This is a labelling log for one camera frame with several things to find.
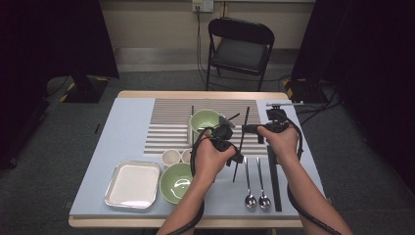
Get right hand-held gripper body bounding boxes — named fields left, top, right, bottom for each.
left=264, top=101, right=304, bottom=129

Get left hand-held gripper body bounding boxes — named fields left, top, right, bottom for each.
left=204, top=116, right=236, bottom=153

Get long metal spoon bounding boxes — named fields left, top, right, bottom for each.
left=196, top=112, right=241, bottom=133
left=255, top=157, right=272, bottom=210
left=243, top=157, right=258, bottom=209

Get green bowl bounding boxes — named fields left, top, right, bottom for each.
left=190, top=109, right=226, bottom=135
left=159, top=163, right=197, bottom=206

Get square white plate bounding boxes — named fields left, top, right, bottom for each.
left=104, top=160, right=161, bottom=210
left=187, top=114, right=229, bottom=148

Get row of black chopsticks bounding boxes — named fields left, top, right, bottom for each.
left=267, top=145, right=284, bottom=212

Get person's left hand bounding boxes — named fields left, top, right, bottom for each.
left=194, top=138, right=237, bottom=185

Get person's right hand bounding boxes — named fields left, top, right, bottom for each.
left=257, top=125, right=300, bottom=165

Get black stand base striped tape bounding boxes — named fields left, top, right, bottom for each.
left=58, top=71, right=111, bottom=104
left=282, top=77, right=327, bottom=105

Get white ceramic cup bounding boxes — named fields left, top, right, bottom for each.
left=181, top=148, right=195, bottom=165
left=161, top=149, right=182, bottom=167

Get striped placemat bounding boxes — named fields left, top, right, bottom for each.
left=143, top=98, right=268, bottom=156

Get black folding chair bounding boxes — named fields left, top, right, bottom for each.
left=205, top=17, right=276, bottom=92

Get light blue table mat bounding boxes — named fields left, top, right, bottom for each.
left=69, top=97, right=327, bottom=219

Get black curtain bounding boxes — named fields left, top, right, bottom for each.
left=0, top=0, right=120, bottom=170
left=291, top=0, right=415, bottom=197

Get black floor cables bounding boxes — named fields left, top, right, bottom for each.
left=293, top=82, right=344, bottom=128

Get white wall outlet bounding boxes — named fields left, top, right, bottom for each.
left=191, top=0, right=214, bottom=14

